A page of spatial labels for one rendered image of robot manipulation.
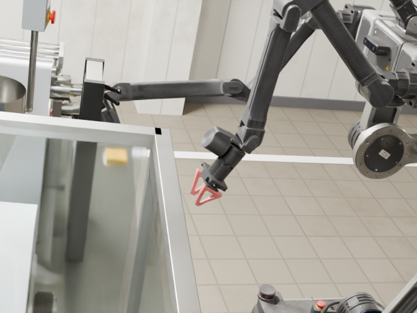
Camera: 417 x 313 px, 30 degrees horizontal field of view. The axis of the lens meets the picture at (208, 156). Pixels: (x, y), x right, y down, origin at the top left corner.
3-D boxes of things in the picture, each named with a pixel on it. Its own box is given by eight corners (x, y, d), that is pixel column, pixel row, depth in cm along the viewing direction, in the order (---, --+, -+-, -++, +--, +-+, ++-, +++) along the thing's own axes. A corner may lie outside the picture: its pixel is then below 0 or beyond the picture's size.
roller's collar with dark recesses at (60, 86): (68, 104, 208) (71, 82, 205) (46, 102, 207) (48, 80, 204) (69, 94, 213) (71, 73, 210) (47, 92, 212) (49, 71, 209)
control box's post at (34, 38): (32, 110, 177) (38, 27, 168) (25, 110, 177) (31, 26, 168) (33, 107, 179) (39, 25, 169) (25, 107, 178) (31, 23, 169)
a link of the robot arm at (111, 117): (117, 84, 252) (122, 84, 243) (132, 116, 254) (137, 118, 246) (84, 99, 249) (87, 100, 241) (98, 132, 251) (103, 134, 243)
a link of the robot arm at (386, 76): (403, 79, 220) (395, 72, 225) (371, 77, 217) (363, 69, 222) (394, 108, 224) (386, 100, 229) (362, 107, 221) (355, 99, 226)
